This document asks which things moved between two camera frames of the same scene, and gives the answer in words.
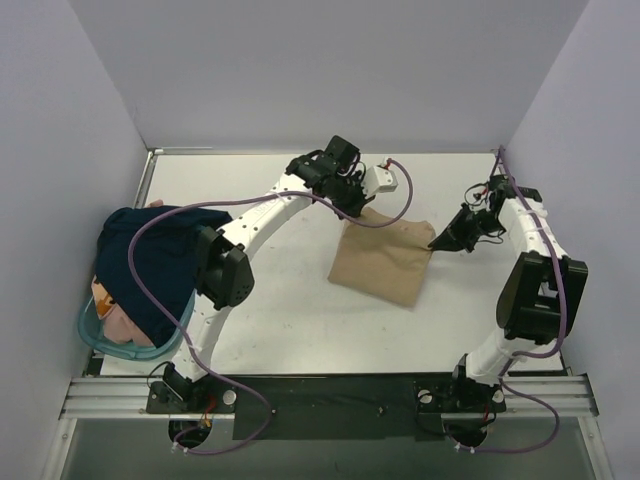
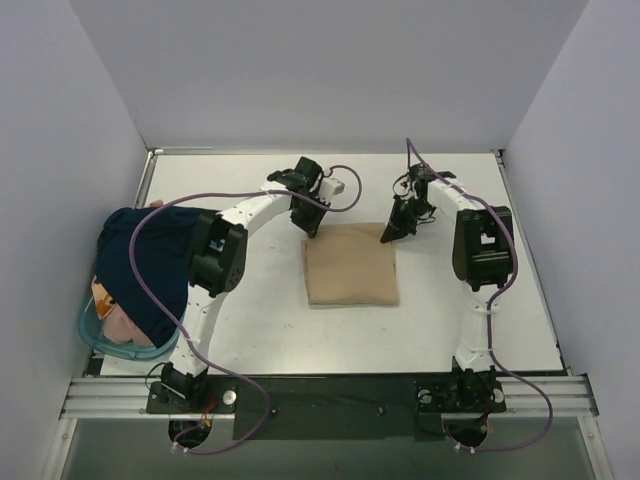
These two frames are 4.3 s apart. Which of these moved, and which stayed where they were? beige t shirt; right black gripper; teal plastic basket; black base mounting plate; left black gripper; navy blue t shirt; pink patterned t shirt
Moved: left black gripper; beige t shirt; right black gripper
Stayed: black base mounting plate; pink patterned t shirt; navy blue t shirt; teal plastic basket
